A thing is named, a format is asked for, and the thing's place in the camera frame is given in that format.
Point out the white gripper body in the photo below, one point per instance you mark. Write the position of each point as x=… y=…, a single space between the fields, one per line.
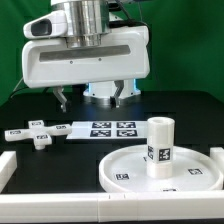
x=121 y=55

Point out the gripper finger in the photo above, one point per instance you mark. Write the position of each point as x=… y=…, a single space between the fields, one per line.
x=65 y=103
x=114 y=100

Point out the white cross-shaped table base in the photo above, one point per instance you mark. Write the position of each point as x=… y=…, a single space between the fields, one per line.
x=39 y=133

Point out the white round table top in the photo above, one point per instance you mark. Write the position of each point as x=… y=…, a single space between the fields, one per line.
x=131 y=169

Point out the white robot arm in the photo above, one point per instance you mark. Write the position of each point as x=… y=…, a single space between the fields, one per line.
x=80 y=42

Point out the white marker plate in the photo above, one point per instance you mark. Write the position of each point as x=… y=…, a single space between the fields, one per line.
x=87 y=130

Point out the white left fence block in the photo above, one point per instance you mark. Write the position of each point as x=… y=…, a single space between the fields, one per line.
x=8 y=165

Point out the white fence block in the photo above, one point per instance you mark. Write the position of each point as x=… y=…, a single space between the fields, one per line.
x=217 y=154
x=8 y=165

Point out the white right fence block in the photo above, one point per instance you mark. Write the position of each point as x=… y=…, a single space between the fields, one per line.
x=217 y=154

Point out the white front fence bar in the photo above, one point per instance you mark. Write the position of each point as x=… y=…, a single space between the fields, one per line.
x=107 y=207

